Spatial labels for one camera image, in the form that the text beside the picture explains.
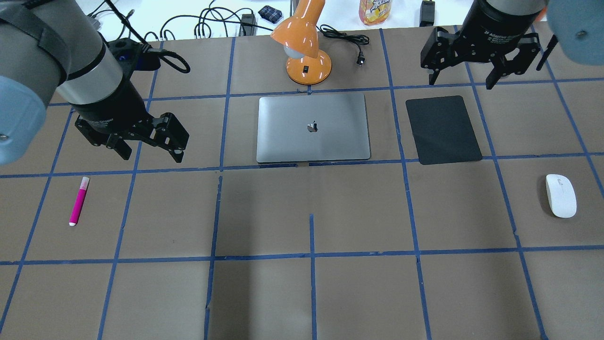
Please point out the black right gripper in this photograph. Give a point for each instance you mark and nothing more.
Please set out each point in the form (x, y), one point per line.
(490, 29)

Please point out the silver laptop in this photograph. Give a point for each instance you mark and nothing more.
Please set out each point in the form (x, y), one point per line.
(309, 128)

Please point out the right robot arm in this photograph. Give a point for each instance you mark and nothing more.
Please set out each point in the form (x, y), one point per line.
(574, 25)

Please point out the orange desk lamp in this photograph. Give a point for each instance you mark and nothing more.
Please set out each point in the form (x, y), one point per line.
(306, 63)

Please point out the orange juice bottle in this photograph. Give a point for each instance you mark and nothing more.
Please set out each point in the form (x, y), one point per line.
(374, 12)

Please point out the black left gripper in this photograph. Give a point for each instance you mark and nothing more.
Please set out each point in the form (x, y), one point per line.
(110, 108)

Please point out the black power adapter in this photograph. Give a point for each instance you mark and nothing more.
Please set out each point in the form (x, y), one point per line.
(427, 13)

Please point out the black mousepad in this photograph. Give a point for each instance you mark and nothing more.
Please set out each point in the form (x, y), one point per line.
(442, 130)

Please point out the pink marker pen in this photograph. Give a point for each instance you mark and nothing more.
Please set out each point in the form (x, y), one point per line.
(79, 202)

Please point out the dark blue checkered pouch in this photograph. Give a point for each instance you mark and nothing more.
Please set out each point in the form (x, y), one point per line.
(270, 14)

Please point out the white computer mouse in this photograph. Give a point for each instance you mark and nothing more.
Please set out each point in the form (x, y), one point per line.
(561, 196)

